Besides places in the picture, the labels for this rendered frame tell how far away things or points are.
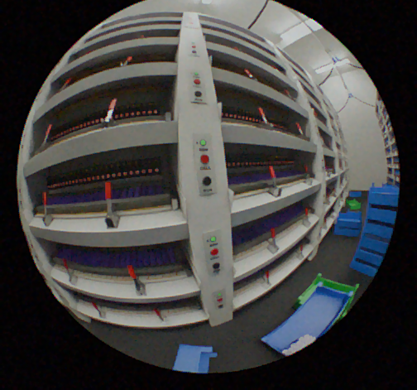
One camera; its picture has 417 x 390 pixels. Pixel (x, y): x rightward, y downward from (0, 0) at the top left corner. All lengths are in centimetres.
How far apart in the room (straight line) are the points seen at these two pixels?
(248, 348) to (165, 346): 30
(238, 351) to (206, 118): 75
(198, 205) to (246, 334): 56
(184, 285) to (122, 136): 38
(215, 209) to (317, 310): 59
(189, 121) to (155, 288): 42
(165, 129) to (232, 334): 71
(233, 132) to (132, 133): 22
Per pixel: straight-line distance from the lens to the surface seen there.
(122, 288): 42
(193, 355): 40
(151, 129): 27
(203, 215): 27
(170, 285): 39
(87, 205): 37
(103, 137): 29
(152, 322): 57
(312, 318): 63
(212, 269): 33
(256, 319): 66
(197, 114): 29
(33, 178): 65
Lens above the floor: 60
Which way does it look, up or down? 2 degrees down
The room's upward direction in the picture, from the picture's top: 6 degrees counter-clockwise
